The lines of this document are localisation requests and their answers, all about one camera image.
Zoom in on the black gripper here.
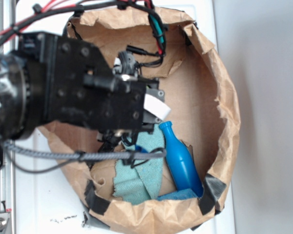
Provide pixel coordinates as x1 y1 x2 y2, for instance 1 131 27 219
17 32 171 133

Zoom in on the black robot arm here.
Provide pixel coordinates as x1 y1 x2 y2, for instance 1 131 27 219
0 32 171 142

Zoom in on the brown paper bag bin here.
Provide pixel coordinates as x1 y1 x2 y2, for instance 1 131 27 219
38 7 241 234

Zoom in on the teal terry cloth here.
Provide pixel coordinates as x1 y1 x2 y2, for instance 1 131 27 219
112 124 165 205

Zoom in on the blue plastic bottle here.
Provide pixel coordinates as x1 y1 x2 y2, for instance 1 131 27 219
159 121 204 197

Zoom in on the blue sponge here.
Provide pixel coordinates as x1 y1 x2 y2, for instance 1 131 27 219
157 189 198 201

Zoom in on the red and black wire bundle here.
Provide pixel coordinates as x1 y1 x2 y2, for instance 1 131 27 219
0 0 170 68

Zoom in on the grey braided cable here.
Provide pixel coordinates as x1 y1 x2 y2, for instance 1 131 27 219
3 140 167 162

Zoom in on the aluminium frame rail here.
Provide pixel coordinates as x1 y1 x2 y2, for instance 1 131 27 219
0 0 16 234

